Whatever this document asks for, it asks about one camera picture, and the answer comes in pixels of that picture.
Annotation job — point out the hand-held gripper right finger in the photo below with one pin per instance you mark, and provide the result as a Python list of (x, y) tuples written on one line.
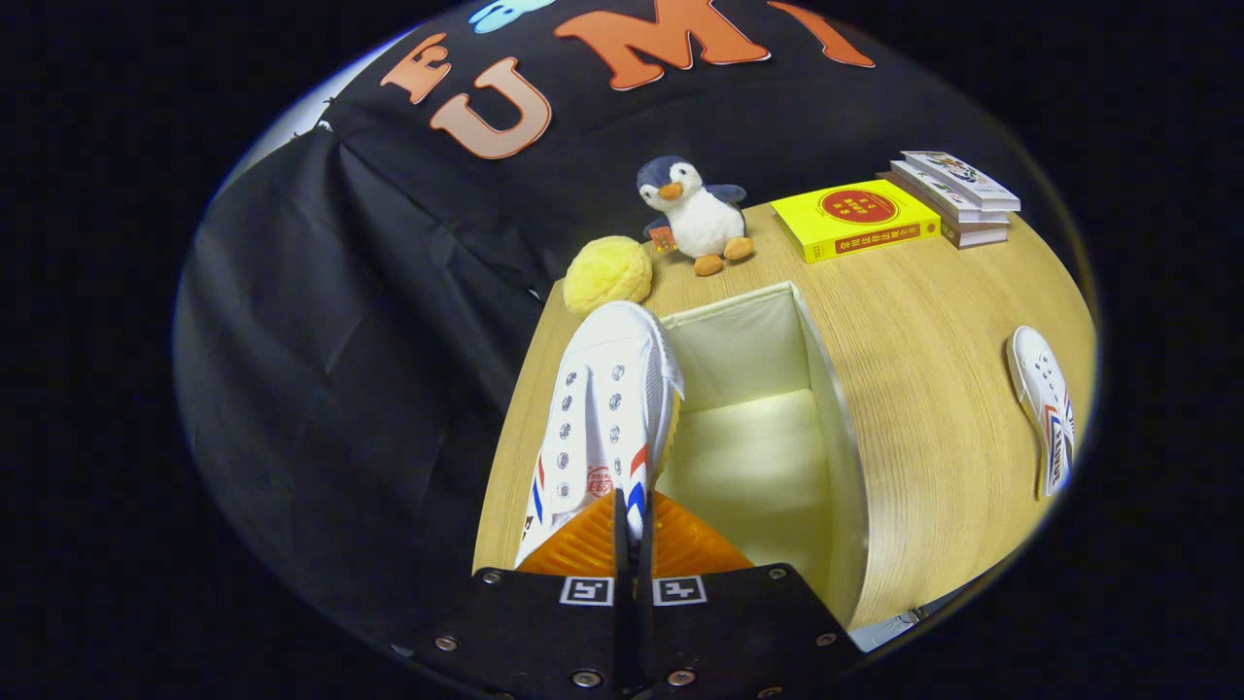
[(739, 632)]

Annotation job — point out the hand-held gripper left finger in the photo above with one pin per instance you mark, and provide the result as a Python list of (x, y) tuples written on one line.
[(530, 632)]

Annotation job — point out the beige fabric storage box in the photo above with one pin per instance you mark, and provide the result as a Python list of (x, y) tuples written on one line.
[(748, 437)]

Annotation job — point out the white canvas shoe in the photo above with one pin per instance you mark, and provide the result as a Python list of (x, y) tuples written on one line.
[(1040, 389), (603, 389)]

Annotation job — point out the black backdrop cloth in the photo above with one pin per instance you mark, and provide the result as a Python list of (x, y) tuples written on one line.
[(340, 340)]

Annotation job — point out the yellow round plush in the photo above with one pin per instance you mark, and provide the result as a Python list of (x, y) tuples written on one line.
[(607, 275)]

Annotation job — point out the penguin plush toy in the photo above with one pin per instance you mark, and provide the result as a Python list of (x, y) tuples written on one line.
[(702, 219)]

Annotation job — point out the yellow book red circle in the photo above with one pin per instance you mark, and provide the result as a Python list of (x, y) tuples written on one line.
[(855, 219)]

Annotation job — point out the brown cover book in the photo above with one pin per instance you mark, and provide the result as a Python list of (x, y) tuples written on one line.
[(972, 236)]

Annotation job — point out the white illustrated cover book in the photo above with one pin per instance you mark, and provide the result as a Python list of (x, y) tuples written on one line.
[(957, 177)]

